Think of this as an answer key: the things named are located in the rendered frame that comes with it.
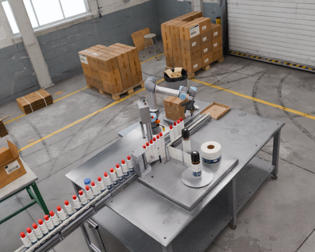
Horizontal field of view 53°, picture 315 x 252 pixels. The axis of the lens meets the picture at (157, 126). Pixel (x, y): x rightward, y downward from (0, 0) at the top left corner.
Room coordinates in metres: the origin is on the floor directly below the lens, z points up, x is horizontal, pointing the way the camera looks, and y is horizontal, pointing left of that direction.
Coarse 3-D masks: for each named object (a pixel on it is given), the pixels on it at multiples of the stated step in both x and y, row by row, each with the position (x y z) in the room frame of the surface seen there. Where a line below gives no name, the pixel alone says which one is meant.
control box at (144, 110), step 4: (140, 100) 2.93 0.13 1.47; (140, 104) 2.84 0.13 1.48; (140, 108) 2.77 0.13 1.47; (144, 108) 2.77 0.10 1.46; (148, 108) 2.78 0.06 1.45; (140, 112) 2.77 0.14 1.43; (144, 112) 2.77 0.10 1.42; (148, 112) 2.78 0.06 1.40; (140, 116) 2.79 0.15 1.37; (144, 116) 2.77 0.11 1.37; (148, 116) 2.77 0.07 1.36; (144, 120) 2.77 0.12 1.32; (148, 120) 2.77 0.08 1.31
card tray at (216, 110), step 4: (212, 104) 3.70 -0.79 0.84; (216, 104) 3.68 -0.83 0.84; (220, 104) 3.63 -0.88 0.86; (208, 108) 3.62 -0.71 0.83; (212, 108) 3.60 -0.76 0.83; (216, 108) 3.58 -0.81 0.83; (220, 108) 3.57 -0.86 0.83; (224, 108) 3.55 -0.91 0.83; (228, 108) 3.50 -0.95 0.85; (200, 112) 3.52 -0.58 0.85; (204, 112) 3.53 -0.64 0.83; (208, 112) 3.52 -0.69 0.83; (212, 112) 3.50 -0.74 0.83; (216, 112) 3.48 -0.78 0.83; (220, 112) 3.47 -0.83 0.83; (224, 112) 3.44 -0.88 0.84; (212, 116) 3.40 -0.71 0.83; (216, 116) 3.39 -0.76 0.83
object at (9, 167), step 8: (8, 144) 3.16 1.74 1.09; (0, 152) 3.11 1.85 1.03; (8, 152) 3.16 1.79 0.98; (16, 152) 3.01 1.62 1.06; (0, 160) 3.08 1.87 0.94; (8, 160) 2.81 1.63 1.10; (16, 160) 2.94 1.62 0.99; (0, 168) 2.83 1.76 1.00; (8, 168) 2.87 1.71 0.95; (16, 168) 2.92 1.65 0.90; (24, 168) 2.97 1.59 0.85; (0, 176) 2.80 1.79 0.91; (8, 176) 2.85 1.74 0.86; (16, 176) 2.90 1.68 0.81; (0, 184) 2.78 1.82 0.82
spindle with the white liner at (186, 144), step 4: (184, 128) 2.72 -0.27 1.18; (184, 132) 2.67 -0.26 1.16; (188, 132) 2.69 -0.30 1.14; (184, 136) 2.67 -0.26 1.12; (188, 136) 2.69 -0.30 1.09; (184, 140) 2.67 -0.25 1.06; (188, 140) 2.67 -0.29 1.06; (184, 144) 2.67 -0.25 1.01; (188, 144) 2.67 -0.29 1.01; (184, 148) 2.67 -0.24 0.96; (188, 148) 2.66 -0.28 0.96; (188, 152) 2.67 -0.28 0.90
